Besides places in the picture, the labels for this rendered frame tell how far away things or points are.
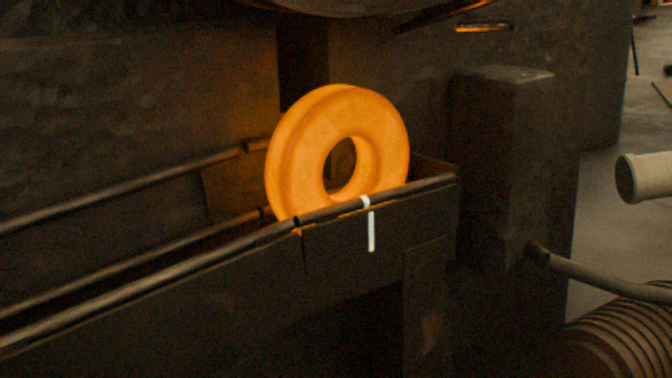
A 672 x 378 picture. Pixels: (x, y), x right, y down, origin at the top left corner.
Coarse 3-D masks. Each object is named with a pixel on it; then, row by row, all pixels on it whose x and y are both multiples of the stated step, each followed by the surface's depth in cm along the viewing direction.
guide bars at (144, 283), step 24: (384, 192) 67; (408, 192) 68; (312, 216) 62; (336, 216) 63; (240, 240) 58; (264, 240) 59; (192, 264) 56; (120, 288) 53; (144, 288) 53; (72, 312) 51; (96, 312) 52; (24, 336) 49
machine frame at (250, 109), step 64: (0, 0) 56; (64, 0) 59; (128, 0) 62; (192, 0) 66; (448, 0) 83; (512, 0) 84; (576, 0) 91; (0, 64) 52; (64, 64) 55; (128, 64) 58; (192, 64) 62; (256, 64) 65; (320, 64) 71; (384, 64) 75; (448, 64) 80; (512, 64) 87; (576, 64) 95; (0, 128) 53; (64, 128) 56; (128, 128) 60; (192, 128) 63; (256, 128) 67; (448, 128) 83; (576, 128) 99; (0, 192) 55; (64, 192) 58; (192, 192) 65; (256, 192) 69; (576, 192) 103; (0, 256) 56; (64, 256) 59; (128, 256) 63; (192, 256) 67; (320, 320) 79; (448, 320) 93; (512, 320) 102
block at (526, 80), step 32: (480, 96) 77; (512, 96) 74; (544, 96) 76; (480, 128) 78; (512, 128) 75; (544, 128) 77; (480, 160) 79; (512, 160) 76; (544, 160) 79; (480, 192) 80; (512, 192) 77; (544, 192) 80; (480, 224) 81; (512, 224) 78; (544, 224) 82; (480, 256) 82; (512, 256) 80
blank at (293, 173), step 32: (320, 96) 63; (352, 96) 64; (288, 128) 62; (320, 128) 63; (352, 128) 65; (384, 128) 67; (288, 160) 61; (320, 160) 63; (384, 160) 68; (288, 192) 62; (320, 192) 64; (352, 192) 69
